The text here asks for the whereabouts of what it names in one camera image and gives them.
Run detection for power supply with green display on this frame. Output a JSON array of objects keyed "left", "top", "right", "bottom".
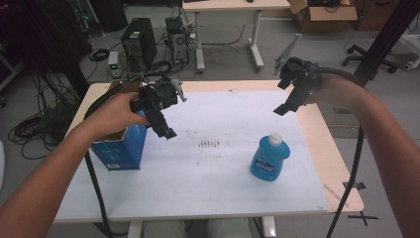
[{"left": 107, "top": 51, "right": 121, "bottom": 79}]

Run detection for white table mat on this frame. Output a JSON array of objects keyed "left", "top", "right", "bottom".
[{"left": 53, "top": 90, "right": 330, "bottom": 222}]

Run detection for blue bottle with white cap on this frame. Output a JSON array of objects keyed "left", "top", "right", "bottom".
[{"left": 249, "top": 132, "right": 292, "bottom": 182}]

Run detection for black office chair base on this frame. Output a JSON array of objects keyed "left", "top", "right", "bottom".
[{"left": 341, "top": 44, "right": 401, "bottom": 74}]

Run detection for white table leg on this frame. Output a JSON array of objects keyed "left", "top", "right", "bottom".
[
  {"left": 261, "top": 215, "right": 277, "bottom": 238},
  {"left": 127, "top": 220, "right": 145, "bottom": 238}
]

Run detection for blue cardboard box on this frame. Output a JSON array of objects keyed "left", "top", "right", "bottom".
[{"left": 89, "top": 78, "right": 149, "bottom": 172}]

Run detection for brown cardboard box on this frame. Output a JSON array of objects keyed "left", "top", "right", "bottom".
[{"left": 288, "top": 0, "right": 359, "bottom": 35}]

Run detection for black metal stand post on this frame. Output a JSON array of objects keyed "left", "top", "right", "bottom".
[{"left": 353, "top": 0, "right": 420, "bottom": 88}]

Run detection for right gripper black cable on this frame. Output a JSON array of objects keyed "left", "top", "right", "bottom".
[{"left": 316, "top": 66, "right": 367, "bottom": 238}]

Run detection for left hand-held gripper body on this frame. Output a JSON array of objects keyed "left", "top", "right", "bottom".
[{"left": 129, "top": 75, "right": 180, "bottom": 116}]

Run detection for open computer case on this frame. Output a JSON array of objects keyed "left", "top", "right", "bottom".
[{"left": 164, "top": 16, "right": 191, "bottom": 67}]

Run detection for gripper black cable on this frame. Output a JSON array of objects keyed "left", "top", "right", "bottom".
[
  {"left": 82, "top": 76, "right": 144, "bottom": 238},
  {"left": 316, "top": 66, "right": 367, "bottom": 238}
]

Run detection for person's left hand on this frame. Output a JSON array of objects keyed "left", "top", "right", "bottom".
[{"left": 82, "top": 91, "right": 152, "bottom": 142}]

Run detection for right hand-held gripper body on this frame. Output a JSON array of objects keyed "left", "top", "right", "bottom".
[{"left": 279, "top": 57, "right": 324, "bottom": 93}]

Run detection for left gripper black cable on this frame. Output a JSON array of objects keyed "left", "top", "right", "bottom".
[{"left": 82, "top": 76, "right": 144, "bottom": 238}]

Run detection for person's left leg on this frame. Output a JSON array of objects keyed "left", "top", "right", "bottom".
[{"left": 142, "top": 219, "right": 188, "bottom": 238}]

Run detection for coiled black cable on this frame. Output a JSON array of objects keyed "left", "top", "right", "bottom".
[{"left": 88, "top": 48, "right": 111, "bottom": 62}]

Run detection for black computer tower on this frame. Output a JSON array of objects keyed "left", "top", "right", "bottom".
[{"left": 120, "top": 17, "right": 158, "bottom": 72}]

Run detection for dark curtain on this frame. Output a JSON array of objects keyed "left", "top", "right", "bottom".
[{"left": 0, "top": 0, "right": 92, "bottom": 97}]

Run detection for bundle of black floor cables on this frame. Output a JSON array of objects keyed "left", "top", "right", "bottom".
[{"left": 7, "top": 71, "right": 84, "bottom": 161}]

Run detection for background desk with white legs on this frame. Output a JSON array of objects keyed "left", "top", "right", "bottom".
[{"left": 181, "top": 0, "right": 292, "bottom": 73}]

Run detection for person's right hand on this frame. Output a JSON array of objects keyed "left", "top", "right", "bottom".
[{"left": 309, "top": 72, "right": 368, "bottom": 112}]

